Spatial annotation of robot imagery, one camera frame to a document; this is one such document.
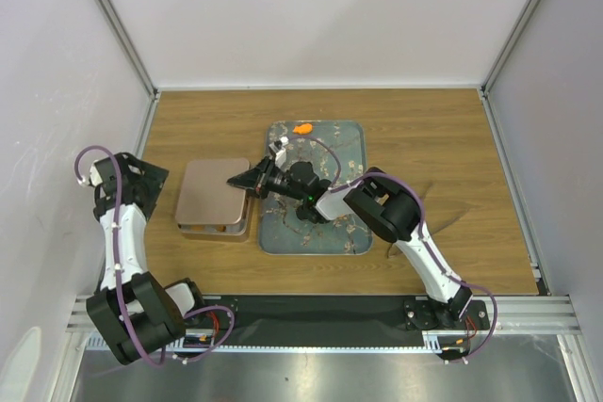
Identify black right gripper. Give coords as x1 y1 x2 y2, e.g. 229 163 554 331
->
228 155 307 201

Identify rose gold tin lid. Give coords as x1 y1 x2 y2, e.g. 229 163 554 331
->
174 158 250 228

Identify rose gold cookie tin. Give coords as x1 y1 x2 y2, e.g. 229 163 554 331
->
175 200 253 243

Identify steel serving tongs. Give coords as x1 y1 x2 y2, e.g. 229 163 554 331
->
386 183 467 260

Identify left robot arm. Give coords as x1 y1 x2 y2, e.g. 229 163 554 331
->
85 153 207 365

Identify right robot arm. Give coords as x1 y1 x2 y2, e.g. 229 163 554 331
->
227 157 473 329

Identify black sandwich cookie lower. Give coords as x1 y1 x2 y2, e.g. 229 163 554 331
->
296 206 316 222

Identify orange fish cookie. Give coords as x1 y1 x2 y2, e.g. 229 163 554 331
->
293 123 313 136

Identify blue floral serving tray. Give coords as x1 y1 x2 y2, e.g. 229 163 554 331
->
257 120 372 255

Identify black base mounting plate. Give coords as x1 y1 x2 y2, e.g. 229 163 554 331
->
196 295 490 338

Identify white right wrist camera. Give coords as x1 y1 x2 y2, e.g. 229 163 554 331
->
269 136 289 169

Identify white slotted cable duct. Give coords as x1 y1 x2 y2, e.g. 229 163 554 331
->
87 330 472 354

